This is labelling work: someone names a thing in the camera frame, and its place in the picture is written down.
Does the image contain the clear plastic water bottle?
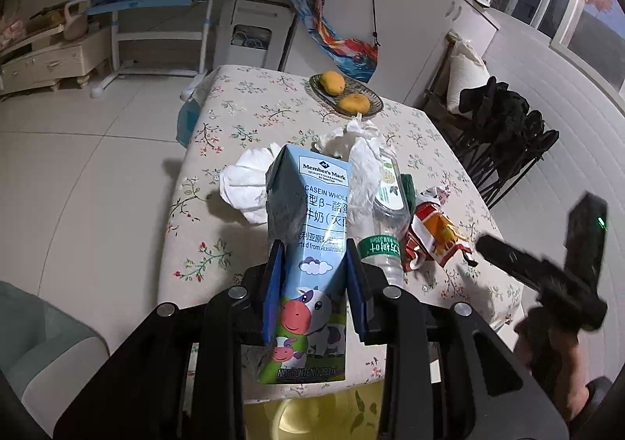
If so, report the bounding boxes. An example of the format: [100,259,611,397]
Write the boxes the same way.
[357,150,411,288]

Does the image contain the blue milk carton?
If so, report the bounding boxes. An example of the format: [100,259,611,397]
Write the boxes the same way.
[257,145,351,384]

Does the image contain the red orange snack wrapper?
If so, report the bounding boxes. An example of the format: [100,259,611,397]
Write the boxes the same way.
[402,186,478,273]

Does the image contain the white tissue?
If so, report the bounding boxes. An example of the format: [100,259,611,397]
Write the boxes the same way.
[219,143,281,225]

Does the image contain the yellow trash bin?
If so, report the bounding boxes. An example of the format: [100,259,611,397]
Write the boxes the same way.
[244,381,384,440]

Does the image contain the right hand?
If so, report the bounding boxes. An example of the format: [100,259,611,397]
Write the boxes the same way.
[513,307,590,422]

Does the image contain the floral tablecloth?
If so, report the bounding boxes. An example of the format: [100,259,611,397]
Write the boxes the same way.
[158,65,521,403]

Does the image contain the black folded chairs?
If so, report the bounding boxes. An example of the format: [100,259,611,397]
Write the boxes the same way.
[452,77,559,208]

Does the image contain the yellow mango near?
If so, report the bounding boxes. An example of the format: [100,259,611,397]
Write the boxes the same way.
[337,93,371,115]

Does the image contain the yellow mango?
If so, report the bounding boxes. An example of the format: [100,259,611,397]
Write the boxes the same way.
[337,93,371,115]
[319,71,345,96]

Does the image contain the yellow mango far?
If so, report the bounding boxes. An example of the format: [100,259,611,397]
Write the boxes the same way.
[319,71,345,96]

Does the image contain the colourful painted fabric bag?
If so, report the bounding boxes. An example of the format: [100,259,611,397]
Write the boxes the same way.
[289,0,380,83]

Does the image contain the teal grey seat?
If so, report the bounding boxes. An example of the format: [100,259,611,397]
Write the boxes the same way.
[1,282,109,439]

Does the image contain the wooden chair with cushion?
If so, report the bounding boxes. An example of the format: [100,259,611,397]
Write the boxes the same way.
[421,30,491,130]

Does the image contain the white plastic stool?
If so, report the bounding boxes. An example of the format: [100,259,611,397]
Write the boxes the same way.
[213,0,295,71]

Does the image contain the blue study desk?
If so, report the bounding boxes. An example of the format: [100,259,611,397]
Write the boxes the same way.
[66,0,215,101]

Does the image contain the cream drawer cabinet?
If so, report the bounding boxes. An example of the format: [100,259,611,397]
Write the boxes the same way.
[1,27,111,95]

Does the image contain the woven wire fruit basket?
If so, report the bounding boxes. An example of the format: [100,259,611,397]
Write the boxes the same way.
[308,74,384,119]

